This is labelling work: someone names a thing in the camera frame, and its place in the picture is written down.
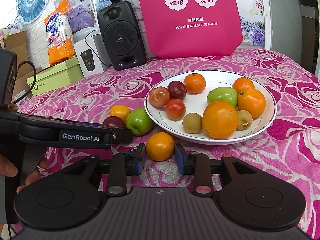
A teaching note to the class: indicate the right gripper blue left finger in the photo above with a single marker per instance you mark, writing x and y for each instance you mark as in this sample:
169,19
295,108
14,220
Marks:
129,163

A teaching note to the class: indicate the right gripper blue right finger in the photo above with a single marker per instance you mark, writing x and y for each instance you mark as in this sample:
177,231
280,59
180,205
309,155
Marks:
197,165

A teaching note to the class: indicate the brown kiwi fruit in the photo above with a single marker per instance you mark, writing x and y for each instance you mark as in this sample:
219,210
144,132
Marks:
192,123
245,120

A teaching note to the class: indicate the oblong green apple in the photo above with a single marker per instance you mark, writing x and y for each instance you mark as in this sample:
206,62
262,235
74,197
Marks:
139,122

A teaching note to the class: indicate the dark red plum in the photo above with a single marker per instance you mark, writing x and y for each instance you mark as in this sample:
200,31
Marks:
114,122

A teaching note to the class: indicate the small yellow orange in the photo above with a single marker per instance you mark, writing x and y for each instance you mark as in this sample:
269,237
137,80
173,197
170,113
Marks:
120,111

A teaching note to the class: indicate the large orange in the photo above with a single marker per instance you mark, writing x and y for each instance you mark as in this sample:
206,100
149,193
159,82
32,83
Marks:
219,120

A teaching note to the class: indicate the red yellow apple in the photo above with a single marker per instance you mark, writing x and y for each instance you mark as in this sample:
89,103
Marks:
175,109

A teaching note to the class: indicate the small red apple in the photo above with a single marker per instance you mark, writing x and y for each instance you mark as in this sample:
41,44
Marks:
159,96

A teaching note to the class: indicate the dark red apple front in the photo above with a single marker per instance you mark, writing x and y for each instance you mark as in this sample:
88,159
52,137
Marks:
177,90

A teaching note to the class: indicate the round green apple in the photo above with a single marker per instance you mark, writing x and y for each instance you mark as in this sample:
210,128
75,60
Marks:
226,94

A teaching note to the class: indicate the person left hand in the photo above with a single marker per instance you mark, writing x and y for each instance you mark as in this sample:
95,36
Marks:
9,170

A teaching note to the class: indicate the white round plate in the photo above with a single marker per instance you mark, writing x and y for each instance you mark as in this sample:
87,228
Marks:
197,103

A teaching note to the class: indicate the green cardboard box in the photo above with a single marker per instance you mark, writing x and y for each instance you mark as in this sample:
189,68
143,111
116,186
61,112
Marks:
58,76

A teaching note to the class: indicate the brown cardboard box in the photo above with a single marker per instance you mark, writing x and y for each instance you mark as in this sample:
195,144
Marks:
22,78

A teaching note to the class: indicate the orange white plastic package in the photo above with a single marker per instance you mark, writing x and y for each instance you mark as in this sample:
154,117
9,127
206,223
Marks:
59,34

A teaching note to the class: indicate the white cup box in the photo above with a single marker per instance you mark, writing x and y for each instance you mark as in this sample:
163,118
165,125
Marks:
90,56

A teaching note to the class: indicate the pink rose tablecloth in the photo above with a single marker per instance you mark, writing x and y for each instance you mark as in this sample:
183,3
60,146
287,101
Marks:
288,149

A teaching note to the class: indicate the black speaker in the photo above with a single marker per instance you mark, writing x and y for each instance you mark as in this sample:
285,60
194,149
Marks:
121,35

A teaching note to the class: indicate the bedding poster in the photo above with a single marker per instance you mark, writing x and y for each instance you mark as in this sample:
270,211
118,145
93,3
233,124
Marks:
81,17

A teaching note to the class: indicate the magenta tote bag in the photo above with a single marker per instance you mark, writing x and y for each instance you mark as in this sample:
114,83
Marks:
187,28

